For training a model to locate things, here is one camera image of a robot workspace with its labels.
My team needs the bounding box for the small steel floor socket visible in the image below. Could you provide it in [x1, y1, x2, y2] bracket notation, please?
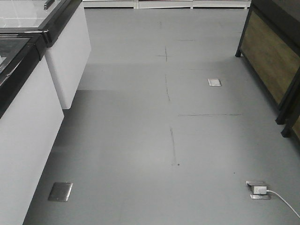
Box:
[208, 78, 222, 87]

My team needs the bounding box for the closed steel floor socket left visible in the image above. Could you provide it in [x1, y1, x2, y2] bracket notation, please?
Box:
[48, 182, 73, 202]

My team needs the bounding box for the white power adapter plug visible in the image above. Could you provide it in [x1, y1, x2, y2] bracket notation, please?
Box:
[253, 186, 267, 195]

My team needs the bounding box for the open steel floor socket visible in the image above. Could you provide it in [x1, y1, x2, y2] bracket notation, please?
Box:
[245, 181, 271, 200]

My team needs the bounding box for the wooden black-framed display stand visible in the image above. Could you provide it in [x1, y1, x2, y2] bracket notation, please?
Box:
[235, 0, 300, 124]

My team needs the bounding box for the white chest freezer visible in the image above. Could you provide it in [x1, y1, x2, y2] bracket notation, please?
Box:
[0, 0, 91, 110]
[0, 34, 64, 225]

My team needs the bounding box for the white shelf base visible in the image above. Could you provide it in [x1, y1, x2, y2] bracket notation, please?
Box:
[83, 0, 251, 9]

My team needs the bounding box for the far white chest freezer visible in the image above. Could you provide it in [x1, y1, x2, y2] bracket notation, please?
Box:
[0, 0, 91, 110]

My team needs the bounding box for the white power cable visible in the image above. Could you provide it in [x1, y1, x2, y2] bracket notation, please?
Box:
[266, 190, 300, 220]

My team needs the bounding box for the near white chest freezer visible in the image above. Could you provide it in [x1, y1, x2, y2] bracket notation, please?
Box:
[0, 34, 64, 225]

